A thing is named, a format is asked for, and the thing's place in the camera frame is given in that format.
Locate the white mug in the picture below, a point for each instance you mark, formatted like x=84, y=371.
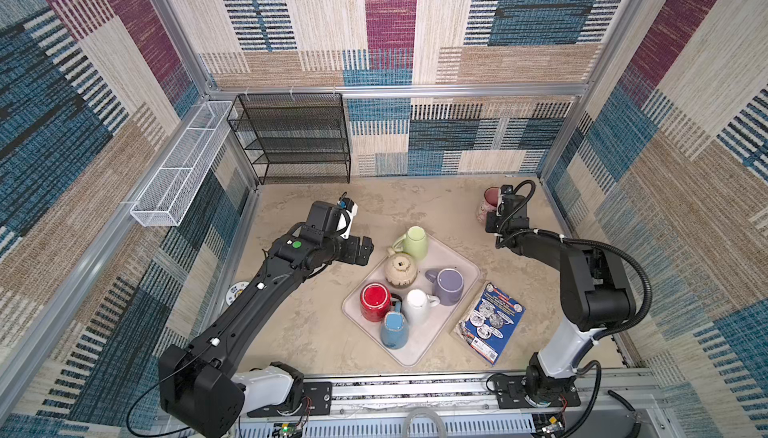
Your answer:
x=417, y=306

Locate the white plastic tray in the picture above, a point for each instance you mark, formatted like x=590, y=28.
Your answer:
x=421, y=337

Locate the black wire mesh shelf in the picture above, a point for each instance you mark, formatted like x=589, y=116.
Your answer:
x=293, y=138

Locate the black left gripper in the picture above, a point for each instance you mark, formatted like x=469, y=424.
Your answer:
x=351, y=255

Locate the white wire mesh basket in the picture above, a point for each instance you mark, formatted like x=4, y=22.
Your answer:
x=172, y=188

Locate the beige speckled ceramic mug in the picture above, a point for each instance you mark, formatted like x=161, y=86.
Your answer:
x=400, y=269

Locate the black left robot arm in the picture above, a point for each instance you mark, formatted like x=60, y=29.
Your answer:
x=200, y=384

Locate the lavender purple mug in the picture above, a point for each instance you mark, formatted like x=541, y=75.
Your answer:
x=448, y=284

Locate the green lidded round tin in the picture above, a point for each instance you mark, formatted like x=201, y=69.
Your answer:
x=234, y=291

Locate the light green mug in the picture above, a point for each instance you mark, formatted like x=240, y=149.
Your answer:
x=414, y=242

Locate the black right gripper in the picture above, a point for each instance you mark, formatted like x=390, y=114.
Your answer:
x=490, y=225

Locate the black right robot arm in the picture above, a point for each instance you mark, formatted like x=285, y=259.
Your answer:
x=603, y=290

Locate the red mug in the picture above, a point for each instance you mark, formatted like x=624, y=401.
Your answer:
x=375, y=301

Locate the pink cartoon mug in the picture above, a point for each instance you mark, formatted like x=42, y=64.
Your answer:
x=488, y=204

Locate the light blue mug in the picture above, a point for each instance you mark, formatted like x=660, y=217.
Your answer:
x=394, y=331

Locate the blue snack package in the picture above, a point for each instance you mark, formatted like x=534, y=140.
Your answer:
x=489, y=322

